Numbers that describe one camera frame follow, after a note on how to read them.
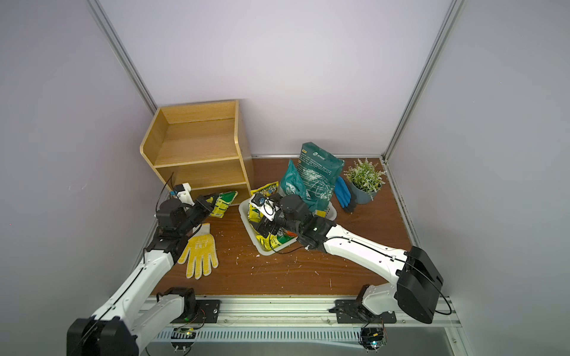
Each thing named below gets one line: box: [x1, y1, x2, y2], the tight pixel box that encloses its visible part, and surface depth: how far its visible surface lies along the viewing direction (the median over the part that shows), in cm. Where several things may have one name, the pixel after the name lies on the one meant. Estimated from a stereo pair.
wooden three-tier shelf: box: [139, 99, 255, 202], surface depth 89 cm
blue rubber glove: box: [333, 176, 352, 208], surface depth 102 cm
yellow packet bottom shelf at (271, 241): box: [255, 229, 298, 251], surface depth 83 cm
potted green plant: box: [343, 157, 387, 204], surface depth 92 cm
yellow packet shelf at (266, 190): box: [250, 180, 280, 197], surface depth 91 cm
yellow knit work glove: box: [177, 223, 219, 280], surface depth 87 cm
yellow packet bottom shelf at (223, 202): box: [206, 190, 239, 219], surface depth 85 cm
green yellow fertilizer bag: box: [296, 141, 346, 218], surface depth 87 cm
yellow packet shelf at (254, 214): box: [248, 203, 265, 224], surface depth 91 cm
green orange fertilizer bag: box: [280, 158, 309, 201], surface depth 79 cm
